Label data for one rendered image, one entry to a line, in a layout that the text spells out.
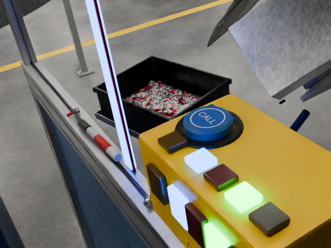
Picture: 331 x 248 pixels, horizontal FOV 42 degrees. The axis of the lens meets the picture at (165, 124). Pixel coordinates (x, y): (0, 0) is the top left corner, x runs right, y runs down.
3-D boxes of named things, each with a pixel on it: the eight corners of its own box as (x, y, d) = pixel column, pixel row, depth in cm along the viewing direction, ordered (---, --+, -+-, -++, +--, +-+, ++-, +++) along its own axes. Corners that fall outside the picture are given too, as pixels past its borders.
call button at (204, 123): (244, 134, 35) (243, 116, 34) (203, 155, 33) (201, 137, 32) (214, 114, 38) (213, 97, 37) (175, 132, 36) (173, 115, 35)
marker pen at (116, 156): (121, 151, 67) (83, 117, 78) (113, 156, 67) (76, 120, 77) (123, 159, 68) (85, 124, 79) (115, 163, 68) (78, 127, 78)
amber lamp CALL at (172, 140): (188, 145, 34) (188, 139, 33) (169, 155, 33) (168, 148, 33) (177, 135, 35) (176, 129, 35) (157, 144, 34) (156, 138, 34)
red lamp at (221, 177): (239, 181, 29) (239, 175, 29) (218, 193, 29) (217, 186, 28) (223, 168, 31) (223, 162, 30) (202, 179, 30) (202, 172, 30)
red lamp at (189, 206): (212, 248, 31) (208, 218, 29) (205, 252, 30) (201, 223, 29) (194, 229, 32) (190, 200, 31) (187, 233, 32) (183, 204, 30)
